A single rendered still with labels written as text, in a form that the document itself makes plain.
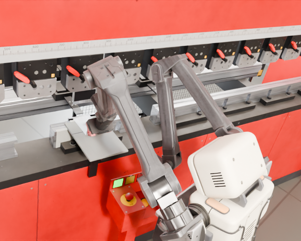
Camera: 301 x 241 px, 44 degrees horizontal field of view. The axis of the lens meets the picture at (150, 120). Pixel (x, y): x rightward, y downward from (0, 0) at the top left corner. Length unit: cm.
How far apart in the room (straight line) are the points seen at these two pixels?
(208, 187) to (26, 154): 89
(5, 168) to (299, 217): 229
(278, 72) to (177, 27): 197
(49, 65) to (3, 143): 39
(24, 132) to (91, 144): 172
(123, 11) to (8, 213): 98
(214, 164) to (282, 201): 220
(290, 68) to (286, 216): 126
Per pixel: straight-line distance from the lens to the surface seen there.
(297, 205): 332
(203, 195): 119
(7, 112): 190
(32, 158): 173
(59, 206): 188
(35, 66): 149
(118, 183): 174
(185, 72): 143
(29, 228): 191
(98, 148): 160
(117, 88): 100
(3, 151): 169
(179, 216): 109
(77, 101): 171
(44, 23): 143
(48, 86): 156
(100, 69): 103
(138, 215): 171
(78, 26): 148
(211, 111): 141
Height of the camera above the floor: 202
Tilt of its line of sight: 34 degrees down
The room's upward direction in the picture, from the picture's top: 13 degrees clockwise
